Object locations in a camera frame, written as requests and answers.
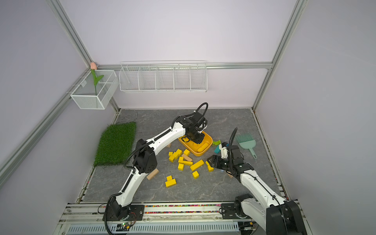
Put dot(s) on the green arch block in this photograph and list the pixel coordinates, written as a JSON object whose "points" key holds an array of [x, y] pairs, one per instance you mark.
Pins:
{"points": [[216, 143]]}

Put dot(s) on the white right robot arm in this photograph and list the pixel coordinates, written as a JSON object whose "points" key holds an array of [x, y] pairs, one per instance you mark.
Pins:
{"points": [[276, 215]]}

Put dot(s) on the yellow plastic tub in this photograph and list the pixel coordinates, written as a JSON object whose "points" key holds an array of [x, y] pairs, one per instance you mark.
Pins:
{"points": [[197, 149]]}

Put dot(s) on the yellow block bottom wide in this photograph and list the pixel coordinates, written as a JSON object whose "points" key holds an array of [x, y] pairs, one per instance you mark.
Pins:
{"points": [[170, 183]]}

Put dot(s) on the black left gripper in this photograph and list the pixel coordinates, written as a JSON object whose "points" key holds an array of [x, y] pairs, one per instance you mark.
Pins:
{"points": [[198, 141]]}

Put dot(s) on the yellow small cube right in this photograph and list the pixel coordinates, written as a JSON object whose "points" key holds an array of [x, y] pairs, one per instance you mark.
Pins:
{"points": [[195, 174]]}

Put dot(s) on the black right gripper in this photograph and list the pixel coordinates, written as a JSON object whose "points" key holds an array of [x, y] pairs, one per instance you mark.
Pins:
{"points": [[215, 157]]}

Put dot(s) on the green plastic dustpan brush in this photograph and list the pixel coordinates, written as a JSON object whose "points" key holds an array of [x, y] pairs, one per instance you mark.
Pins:
{"points": [[247, 141]]}

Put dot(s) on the yellow cube below flat block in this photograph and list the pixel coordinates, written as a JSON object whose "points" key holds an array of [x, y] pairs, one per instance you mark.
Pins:
{"points": [[180, 166]]}

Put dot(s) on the white mesh corner basket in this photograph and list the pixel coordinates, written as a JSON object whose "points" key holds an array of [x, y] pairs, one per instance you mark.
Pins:
{"points": [[84, 93]]}

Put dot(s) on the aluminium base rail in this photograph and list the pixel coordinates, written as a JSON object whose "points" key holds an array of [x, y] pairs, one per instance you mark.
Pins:
{"points": [[179, 218]]}

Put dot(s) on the yellow flat horizontal block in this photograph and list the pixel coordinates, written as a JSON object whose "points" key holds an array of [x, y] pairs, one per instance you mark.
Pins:
{"points": [[186, 163]]}

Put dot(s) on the teal block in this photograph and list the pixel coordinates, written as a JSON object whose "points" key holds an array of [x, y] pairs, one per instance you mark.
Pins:
{"points": [[217, 150]]}

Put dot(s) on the pink artificial tulip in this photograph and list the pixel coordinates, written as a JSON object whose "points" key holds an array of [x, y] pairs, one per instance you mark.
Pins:
{"points": [[96, 79]]}

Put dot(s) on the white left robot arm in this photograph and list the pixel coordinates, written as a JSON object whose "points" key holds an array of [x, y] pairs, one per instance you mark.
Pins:
{"points": [[145, 161]]}

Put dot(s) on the yellow long block diagonal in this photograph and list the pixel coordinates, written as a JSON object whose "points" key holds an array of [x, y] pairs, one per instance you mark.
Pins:
{"points": [[197, 165]]}

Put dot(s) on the green artificial grass mat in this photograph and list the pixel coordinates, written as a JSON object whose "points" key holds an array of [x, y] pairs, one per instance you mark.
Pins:
{"points": [[115, 144]]}

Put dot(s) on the natural wood centre block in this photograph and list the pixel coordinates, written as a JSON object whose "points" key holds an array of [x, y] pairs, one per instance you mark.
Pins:
{"points": [[187, 158]]}

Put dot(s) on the natural wood long block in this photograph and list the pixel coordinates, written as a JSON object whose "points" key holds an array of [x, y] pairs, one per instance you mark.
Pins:
{"points": [[153, 174]]}

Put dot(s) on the white wire shelf basket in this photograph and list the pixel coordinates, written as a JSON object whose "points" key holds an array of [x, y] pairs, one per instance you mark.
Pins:
{"points": [[163, 76]]}

